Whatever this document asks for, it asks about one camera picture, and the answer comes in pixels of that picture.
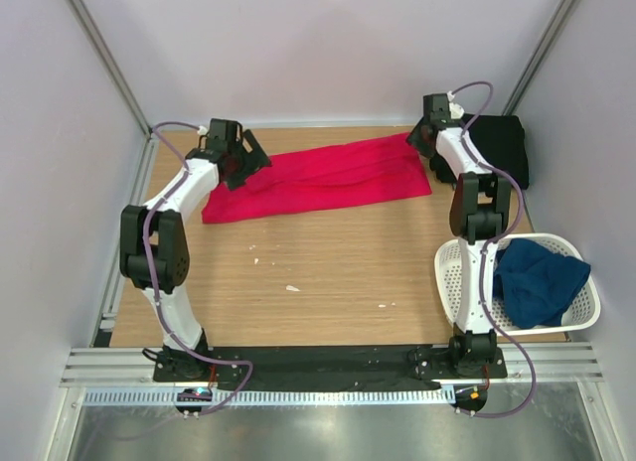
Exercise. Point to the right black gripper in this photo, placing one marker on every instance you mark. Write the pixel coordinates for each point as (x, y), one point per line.
(413, 138)

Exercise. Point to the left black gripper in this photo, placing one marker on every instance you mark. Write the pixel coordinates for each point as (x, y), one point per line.
(257, 159)

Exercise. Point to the red t shirt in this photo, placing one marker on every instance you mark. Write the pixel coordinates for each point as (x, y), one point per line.
(333, 177)

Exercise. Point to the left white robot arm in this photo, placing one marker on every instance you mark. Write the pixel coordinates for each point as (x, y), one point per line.
(153, 248)

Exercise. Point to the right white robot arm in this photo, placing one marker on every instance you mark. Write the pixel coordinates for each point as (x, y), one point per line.
(478, 217)

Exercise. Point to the folded black t shirt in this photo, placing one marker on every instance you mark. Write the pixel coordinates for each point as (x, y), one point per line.
(501, 141)

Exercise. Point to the blue t shirt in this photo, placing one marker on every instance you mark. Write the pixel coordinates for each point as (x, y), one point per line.
(536, 285)

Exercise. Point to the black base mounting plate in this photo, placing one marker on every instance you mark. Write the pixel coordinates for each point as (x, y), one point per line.
(327, 367)

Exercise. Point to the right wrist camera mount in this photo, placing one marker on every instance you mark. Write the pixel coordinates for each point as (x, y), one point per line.
(456, 110)

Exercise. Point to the right aluminium corner post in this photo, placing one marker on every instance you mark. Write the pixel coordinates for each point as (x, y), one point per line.
(556, 24)

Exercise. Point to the aluminium corner post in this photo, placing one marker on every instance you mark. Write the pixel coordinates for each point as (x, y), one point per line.
(106, 57)
(556, 24)

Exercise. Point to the white slotted cable duct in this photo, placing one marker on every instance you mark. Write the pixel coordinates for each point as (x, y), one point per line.
(180, 396)

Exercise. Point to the left aluminium corner post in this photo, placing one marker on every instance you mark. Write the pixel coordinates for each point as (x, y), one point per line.
(106, 57)

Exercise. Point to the aluminium front rail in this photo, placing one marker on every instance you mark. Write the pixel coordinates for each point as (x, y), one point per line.
(553, 362)

